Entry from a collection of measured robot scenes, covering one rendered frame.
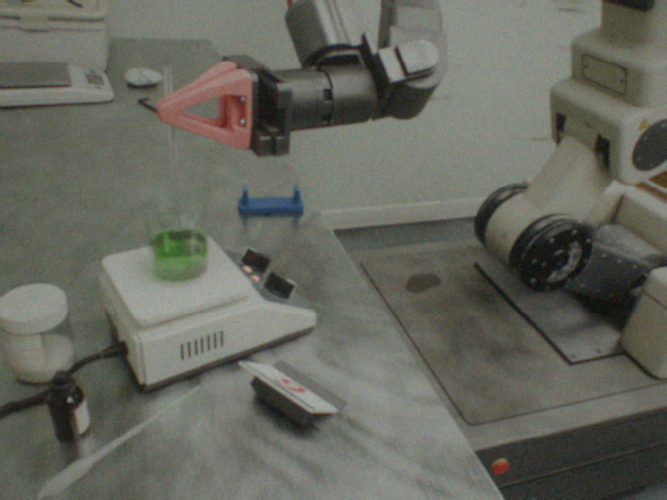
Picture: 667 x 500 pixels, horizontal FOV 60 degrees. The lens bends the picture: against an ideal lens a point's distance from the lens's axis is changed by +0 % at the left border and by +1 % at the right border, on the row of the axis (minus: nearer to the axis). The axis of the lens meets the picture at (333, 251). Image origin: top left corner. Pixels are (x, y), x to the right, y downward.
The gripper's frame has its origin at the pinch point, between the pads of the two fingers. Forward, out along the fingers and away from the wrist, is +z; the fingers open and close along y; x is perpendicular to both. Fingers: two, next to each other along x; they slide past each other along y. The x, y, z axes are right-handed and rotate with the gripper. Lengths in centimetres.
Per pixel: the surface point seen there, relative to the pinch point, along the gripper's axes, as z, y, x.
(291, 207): -24.1, -22.4, 25.3
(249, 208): -18.0, -24.3, 25.3
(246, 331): -5.1, 5.4, 22.1
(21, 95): 7, -82, 24
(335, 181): -98, -126, 80
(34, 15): 0, -104, 13
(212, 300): -1.7, 5.1, 17.2
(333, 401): -10.4, 14.9, 25.4
